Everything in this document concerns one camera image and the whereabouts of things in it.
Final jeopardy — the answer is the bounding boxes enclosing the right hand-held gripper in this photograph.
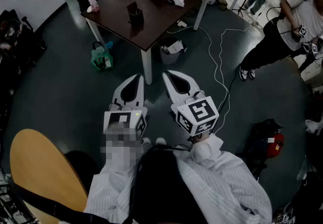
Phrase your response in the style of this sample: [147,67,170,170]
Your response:
[162,70,220,137]

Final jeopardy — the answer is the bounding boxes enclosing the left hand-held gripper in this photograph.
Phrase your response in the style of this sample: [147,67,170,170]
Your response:
[103,74,148,143]

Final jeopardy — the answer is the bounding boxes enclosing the black pen holder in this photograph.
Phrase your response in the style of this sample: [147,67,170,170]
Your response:
[126,1,145,27]

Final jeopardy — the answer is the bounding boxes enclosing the person's right forearm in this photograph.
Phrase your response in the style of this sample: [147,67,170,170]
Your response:
[188,132,253,193]

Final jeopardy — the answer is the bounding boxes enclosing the person's left forearm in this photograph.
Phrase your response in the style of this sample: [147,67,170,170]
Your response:
[99,128,146,177]

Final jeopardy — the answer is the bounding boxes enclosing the grey trash bin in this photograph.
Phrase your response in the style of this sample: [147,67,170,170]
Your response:
[158,37,188,66]

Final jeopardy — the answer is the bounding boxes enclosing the green shopping bag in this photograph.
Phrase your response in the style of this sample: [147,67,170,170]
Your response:
[90,41,114,71]

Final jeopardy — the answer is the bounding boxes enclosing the dark wooden table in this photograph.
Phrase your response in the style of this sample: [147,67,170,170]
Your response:
[81,0,215,86]

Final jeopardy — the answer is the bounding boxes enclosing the black stool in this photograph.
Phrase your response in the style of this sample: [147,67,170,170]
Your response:
[64,150,101,194]

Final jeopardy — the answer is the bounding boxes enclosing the pink drink bottle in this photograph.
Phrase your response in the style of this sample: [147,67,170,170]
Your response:
[87,0,100,13]

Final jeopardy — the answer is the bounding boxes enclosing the red and black bag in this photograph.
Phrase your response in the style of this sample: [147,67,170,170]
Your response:
[248,118,285,161]

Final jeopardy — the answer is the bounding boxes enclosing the white striped shirt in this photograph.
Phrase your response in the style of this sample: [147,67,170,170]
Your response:
[83,133,274,224]

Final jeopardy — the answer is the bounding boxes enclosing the round wooden table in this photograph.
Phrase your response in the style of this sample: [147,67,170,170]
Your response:
[9,128,89,224]

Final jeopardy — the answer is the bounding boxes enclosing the pile of black bags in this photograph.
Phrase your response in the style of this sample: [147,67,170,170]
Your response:
[0,9,48,70]

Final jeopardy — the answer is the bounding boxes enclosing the white floor cable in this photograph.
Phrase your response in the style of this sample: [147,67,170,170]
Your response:
[166,25,252,135]

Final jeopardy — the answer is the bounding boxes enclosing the black floor cable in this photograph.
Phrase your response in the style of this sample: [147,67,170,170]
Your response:
[217,65,242,118]

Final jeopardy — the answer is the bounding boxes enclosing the black strap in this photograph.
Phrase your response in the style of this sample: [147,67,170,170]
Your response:
[10,182,127,224]

